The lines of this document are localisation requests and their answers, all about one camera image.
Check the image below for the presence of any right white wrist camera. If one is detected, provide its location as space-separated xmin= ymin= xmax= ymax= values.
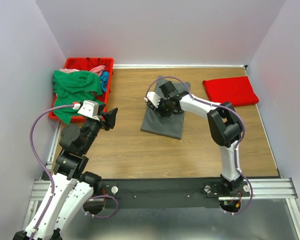
xmin=144 ymin=91 xmax=162 ymax=109

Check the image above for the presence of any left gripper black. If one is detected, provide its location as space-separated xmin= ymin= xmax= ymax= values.
xmin=81 ymin=102 xmax=119 ymax=154

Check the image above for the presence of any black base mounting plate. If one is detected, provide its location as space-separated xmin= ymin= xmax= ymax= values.
xmin=83 ymin=177 xmax=250 ymax=213

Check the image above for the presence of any blue t shirt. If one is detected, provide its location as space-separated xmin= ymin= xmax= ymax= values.
xmin=99 ymin=71 xmax=110 ymax=93

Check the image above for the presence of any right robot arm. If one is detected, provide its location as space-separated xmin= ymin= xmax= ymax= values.
xmin=144 ymin=81 xmax=246 ymax=196

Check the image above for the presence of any folded red t shirt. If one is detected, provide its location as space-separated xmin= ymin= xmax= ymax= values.
xmin=202 ymin=76 xmax=259 ymax=107

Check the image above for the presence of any aluminium frame rail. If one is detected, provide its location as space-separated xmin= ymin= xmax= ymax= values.
xmin=23 ymin=126 xmax=300 ymax=239

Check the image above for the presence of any pink t shirt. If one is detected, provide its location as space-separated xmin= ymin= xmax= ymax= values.
xmin=58 ymin=65 xmax=106 ymax=77

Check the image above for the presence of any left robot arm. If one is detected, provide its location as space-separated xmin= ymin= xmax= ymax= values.
xmin=13 ymin=100 xmax=119 ymax=240

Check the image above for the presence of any green t shirt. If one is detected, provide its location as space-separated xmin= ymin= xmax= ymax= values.
xmin=51 ymin=69 xmax=106 ymax=125

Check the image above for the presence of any grey t shirt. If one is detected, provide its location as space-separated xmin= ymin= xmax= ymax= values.
xmin=140 ymin=78 xmax=186 ymax=140

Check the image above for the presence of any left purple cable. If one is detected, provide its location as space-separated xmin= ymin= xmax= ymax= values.
xmin=27 ymin=104 xmax=78 ymax=240

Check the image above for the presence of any red plastic bin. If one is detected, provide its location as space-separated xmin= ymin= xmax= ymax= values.
xmin=52 ymin=57 xmax=114 ymax=107

